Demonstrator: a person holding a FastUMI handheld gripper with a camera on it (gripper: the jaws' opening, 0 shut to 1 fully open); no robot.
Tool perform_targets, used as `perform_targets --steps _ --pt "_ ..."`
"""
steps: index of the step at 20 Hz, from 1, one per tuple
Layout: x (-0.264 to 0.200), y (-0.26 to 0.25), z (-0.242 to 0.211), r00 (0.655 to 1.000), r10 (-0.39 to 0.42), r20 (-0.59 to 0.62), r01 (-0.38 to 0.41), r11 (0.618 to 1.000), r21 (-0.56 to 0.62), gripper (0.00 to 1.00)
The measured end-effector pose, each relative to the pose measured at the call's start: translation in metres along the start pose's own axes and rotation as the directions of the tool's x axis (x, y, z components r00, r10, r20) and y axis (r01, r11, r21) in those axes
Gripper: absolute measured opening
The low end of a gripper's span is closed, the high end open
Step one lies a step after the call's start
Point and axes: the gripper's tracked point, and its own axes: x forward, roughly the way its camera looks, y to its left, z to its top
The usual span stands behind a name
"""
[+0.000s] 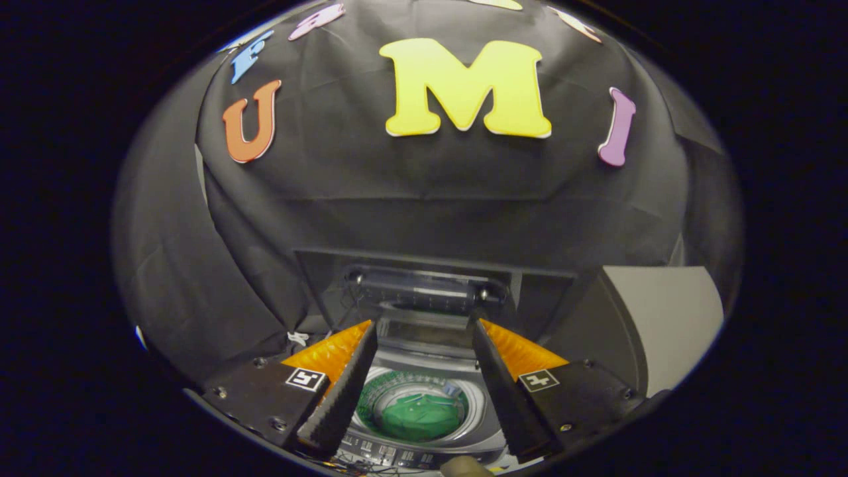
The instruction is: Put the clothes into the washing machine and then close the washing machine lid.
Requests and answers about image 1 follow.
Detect black backdrop cloth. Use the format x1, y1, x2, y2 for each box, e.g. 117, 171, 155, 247
111, 0, 743, 385

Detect grey washing machine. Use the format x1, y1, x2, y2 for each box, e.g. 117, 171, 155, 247
331, 301, 514, 472

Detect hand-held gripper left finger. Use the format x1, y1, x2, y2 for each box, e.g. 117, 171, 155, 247
199, 319, 378, 459

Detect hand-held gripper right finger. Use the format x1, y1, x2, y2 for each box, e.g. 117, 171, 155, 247
467, 317, 647, 464

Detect green polo shirt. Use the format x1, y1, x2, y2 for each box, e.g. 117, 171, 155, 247
361, 391, 466, 443

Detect beige cabinet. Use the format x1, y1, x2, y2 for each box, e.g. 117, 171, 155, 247
538, 265, 725, 399

